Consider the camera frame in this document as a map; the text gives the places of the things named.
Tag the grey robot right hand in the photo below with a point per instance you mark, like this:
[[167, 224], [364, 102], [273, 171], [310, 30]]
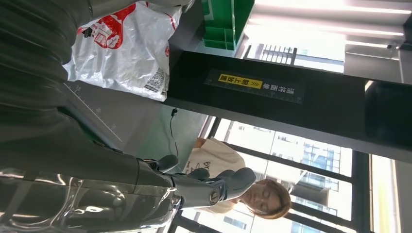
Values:
[[80, 180]]

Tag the green conveyor belt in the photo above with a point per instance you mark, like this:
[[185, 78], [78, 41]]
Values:
[[91, 133]]

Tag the black inbound scanner machine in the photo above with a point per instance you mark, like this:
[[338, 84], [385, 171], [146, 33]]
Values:
[[322, 122]]

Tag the person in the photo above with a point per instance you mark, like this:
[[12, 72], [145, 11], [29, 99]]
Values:
[[219, 160]]

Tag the black yellow label sticker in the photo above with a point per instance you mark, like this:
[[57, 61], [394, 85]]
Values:
[[254, 85]]

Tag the green plastic crate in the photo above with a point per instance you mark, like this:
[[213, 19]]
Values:
[[222, 19]]

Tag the grey slatted grille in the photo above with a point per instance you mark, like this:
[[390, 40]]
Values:
[[273, 53]]

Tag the black window frame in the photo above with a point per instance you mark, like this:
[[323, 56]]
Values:
[[360, 193]]

